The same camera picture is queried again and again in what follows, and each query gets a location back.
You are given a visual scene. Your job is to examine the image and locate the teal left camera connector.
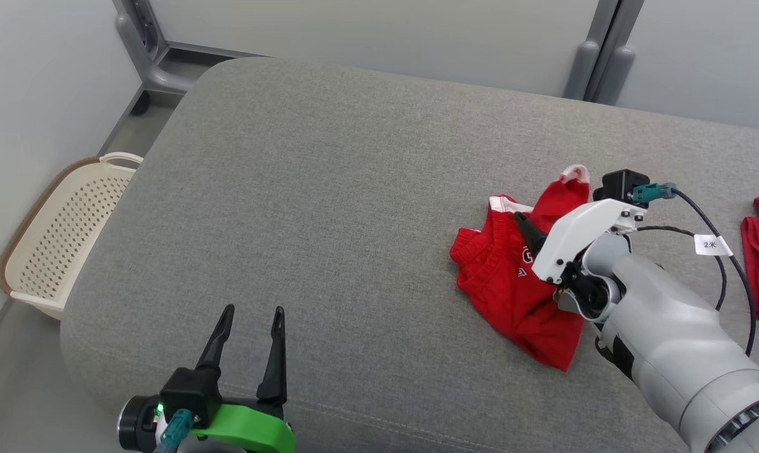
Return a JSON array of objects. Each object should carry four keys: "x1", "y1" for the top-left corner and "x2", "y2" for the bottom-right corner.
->
[{"x1": 158, "y1": 409, "x2": 195, "y2": 453}]

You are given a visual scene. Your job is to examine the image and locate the grey slotted partition corner frame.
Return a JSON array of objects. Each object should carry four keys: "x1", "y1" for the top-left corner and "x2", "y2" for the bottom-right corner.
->
[{"x1": 112, "y1": 0, "x2": 268, "y2": 96}]

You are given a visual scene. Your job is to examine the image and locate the white cable label tag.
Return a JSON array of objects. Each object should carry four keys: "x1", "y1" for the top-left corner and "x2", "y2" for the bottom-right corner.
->
[{"x1": 694, "y1": 234, "x2": 733, "y2": 257}]

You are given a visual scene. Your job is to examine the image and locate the red shorts with white trim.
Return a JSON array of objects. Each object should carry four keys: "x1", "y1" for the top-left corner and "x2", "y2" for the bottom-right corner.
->
[{"x1": 450, "y1": 165, "x2": 591, "y2": 372}]

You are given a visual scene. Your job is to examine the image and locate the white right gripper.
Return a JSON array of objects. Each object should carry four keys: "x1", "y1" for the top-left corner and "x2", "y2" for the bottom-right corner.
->
[{"x1": 514, "y1": 199, "x2": 648, "y2": 284}]

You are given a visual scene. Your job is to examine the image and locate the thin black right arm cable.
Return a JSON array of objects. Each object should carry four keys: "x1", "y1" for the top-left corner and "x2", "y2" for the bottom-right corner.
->
[{"x1": 631, "y1": 225, "x2": 728, "y2": 313}]

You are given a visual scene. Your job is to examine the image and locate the teal right camera connector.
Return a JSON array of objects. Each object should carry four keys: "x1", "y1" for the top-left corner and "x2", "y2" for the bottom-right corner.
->
[{"x1": 632, "y1": 182, "x2": 677, "y2": 205}]

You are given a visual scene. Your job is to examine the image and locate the black right camera cable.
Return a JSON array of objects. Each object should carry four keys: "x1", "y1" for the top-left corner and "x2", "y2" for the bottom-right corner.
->
[{"x1": 669, "y1": 187, "x2": 758, "y2": 357}]

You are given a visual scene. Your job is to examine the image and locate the cream perforated laundry basket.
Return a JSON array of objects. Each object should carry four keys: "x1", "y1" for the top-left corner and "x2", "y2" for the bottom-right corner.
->
[{"x1": 0, "y1": 152, "x2": 145, "y2": 320}]

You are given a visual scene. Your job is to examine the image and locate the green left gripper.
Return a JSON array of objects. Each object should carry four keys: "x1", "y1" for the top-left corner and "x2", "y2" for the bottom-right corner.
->
[{"x1": 188, "y1": 305, "x2": 296, "y2": 453}]

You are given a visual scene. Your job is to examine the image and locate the teal camera connector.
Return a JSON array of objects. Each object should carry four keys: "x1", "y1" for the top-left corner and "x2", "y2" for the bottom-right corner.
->
[
  {"x1": 158, "y1": 409, "x2": 195, "y2": 453},
  {"x1": 632, "y1": 182, "x2": 677, "y2": 205}
]

